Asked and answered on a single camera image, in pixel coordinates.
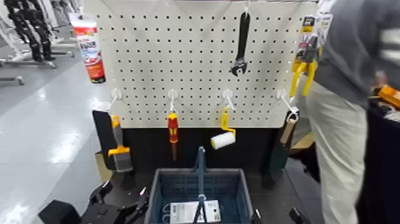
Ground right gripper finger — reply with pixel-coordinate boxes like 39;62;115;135
251;209;263;224
289;207;305;224

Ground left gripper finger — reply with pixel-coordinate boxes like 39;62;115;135
135;186;149;216
88;180;114;205

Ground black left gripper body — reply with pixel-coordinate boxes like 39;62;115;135
80;200;140;224

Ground black adjustable wrench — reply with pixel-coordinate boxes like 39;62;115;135
230;11;251;77

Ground bystander hand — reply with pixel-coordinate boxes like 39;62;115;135
374;71;390;89

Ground white packaged item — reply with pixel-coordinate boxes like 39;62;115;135
162;200;222;224

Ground black display stand base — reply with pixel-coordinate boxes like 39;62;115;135
120;126;283;176

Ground black side panel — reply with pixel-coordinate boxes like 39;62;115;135
92;110;117;171

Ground red yellow screwdriver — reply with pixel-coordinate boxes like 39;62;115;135
167;112;180;162

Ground person in gray sweater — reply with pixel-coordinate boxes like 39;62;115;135
292;0;400;224

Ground black table cloth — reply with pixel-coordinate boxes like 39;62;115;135
356;99;400;224

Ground gray wheeled stand leg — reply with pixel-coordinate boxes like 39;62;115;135
0;74;26;86

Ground red white sealant tube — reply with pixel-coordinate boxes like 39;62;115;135
68;12;107;85

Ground gray stand base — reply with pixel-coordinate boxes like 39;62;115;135
0;49;76;70

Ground white pegboard panel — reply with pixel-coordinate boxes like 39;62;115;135
83;0;320;129

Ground orange yellow object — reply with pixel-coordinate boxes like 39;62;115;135
373;84;400;110

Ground yellow pliers in package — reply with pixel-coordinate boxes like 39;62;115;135
289;14;333;98

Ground black background robot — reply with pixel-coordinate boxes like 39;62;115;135
3;0;57;62

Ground blue plastic crate with handle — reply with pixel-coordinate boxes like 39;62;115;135
144;146;255;224

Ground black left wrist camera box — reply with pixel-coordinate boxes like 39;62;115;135
37;199;83;224

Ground yellow handled paint roller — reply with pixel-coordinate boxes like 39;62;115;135
210;107;238;150

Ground wooden handled green trowel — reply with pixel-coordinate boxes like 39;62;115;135
268;112;300;173

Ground white wire stand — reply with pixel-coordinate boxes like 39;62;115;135
167;88;179;113

